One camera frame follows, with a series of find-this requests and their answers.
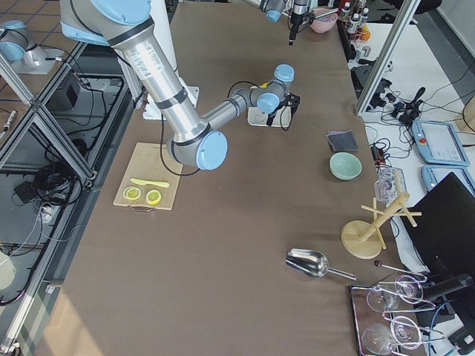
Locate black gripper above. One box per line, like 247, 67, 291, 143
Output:
289, 0, 309, 46
266, 93, 300, 125

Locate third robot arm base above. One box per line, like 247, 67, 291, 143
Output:
1, 20, 53, 75

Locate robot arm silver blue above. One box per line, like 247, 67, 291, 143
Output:
244, 0, 309, 46
60, 1, 295, 170

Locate white rabbit tray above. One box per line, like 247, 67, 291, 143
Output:
247, 107, 292, 128

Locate pink bowl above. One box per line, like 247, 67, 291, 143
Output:
310, 7, 338, 33

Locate grey folded cloth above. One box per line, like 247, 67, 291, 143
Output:
326, 131, 359, 153

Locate light green bowl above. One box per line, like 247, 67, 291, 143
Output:
330, 152, 362, 180

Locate clear glass cup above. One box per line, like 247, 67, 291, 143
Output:
374, 168, 407, 205

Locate blue teach pendant upper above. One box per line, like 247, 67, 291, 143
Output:
411, 120, 470, 167

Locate blue teach pendant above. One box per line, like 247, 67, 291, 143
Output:
411, 120, 470, 167
422, 165, 475, 196

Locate wooden cutting board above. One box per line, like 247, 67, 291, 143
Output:
113, 142, 183, 211

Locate wooden mug tree stand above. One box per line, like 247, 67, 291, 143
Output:
341, 191, 422, 259

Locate blue teach pendant lower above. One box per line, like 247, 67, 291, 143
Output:
422, 165, 475, 196

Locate metal scoop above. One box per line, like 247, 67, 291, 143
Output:
285, 248, 357, 281

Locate lemon slice lower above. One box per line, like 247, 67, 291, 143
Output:
145, 189, 163, 205

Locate lemon slice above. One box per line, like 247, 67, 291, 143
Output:
122, 186, 142, 201
145, 189, 163, 205

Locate yellow plastic knife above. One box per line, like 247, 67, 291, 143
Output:
130, 178, 170, 188

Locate lemon slice upper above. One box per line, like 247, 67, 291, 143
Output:
122, 186, 142, 201

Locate black monitor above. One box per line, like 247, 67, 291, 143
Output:
404, 173, 474, 276

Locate aluminium frame post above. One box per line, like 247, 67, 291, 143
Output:
355, 0, 421, 116

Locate wire glass rack tray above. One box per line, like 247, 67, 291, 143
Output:
350, 274, 445, 355

